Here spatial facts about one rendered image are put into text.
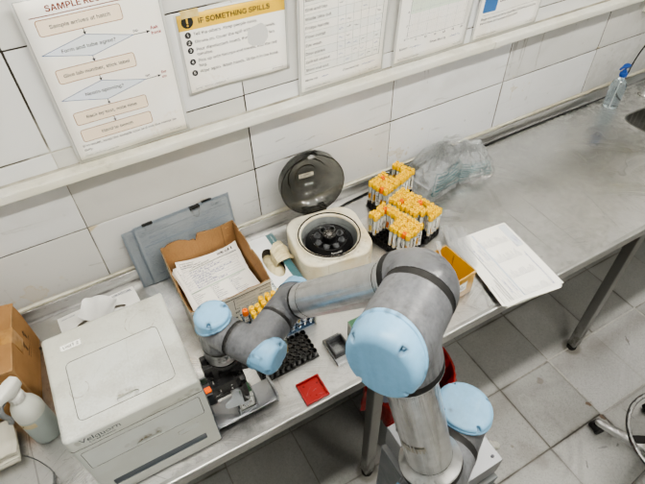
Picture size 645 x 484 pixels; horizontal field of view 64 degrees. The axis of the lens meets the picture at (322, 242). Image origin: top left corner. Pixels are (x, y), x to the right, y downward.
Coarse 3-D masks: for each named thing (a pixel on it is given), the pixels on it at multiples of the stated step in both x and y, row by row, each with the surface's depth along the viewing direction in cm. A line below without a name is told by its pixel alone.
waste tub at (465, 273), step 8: (448, 248) 160; (448, 256) 162; (456, 256) 158; (456, 264) 160; (464, 264) 157; (456, 272) 162; (464, 272) 158; (472, 272) 153; (464, 280) 152; (472, 280) 156; (464, 288) 156
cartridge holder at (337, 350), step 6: (330, 336) 148; (336, 336) 146; (342, 336) 146; (324, 342) 147; (330, 342) 146; (336, 342) 147; (342, 342) 147; (330, 348) 143; (336, 348) 146; (342, 348) 146; (330, 354) 145; (336, 354) 142; (342, 354) 143; (336, 360) 143; (342, 360) 143
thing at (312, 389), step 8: (312, 376) 140; (296, 384) 139; (304, 384) 139; (312, 384) 139; (320, 384) 139; (304, 392) 138; (312, 392) 138; (320, 392) 138; (328, 392) 137; (304, 400) 135; (312, 400) 135
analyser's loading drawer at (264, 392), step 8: (256, 384) 135; (264, 384) 135; (272, 384) 133; (256, 392) 134; (264, 392) 134; (272, 392) 134; (224, 400) 132; (256, 400) 129; (264, 400) 132; (272, 400) 132; (216, 408) 131; (224, 408) 131; (232, 408) 131; (240, 408) 128; (248, 408) 130; (256, 408) 131; (216, 416) 130; (224, 416) 130; (232, 416) 129; (240, 416) 129; (224, 424) 128
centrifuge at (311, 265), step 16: (336, 208) 171; (304, 224) 166; (320, 224) 171; (336, 224) 171; (352, 224) 166; (288, 240) 166; (304, 240) 170; (368, 240) 161; (304, 256) 157; (320, 256) 156; (336, 256) 155; (352, 256) 156; (368, 256) 160; (304, 272) 158; (320, 272) 156; (336, 272) 158
